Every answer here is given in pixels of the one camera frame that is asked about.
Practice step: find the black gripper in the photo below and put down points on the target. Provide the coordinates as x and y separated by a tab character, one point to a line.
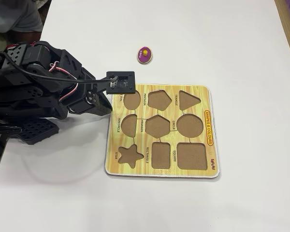
92	97

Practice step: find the purple oval puzzle piece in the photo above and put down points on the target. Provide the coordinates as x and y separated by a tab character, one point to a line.
144	55

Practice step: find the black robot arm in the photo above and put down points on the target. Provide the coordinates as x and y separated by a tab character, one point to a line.
14	79

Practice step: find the wooden shapes puzzle board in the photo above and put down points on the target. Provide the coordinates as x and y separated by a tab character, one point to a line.
164	135

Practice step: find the glossy black table clamp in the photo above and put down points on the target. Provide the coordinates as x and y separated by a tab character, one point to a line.
4	130

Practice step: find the person in grey shirt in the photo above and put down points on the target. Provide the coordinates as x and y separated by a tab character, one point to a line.
17	14

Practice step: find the black square wrist camera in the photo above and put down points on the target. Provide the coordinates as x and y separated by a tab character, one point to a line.
120	82

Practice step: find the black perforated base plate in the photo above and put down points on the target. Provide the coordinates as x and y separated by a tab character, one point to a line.
37	131

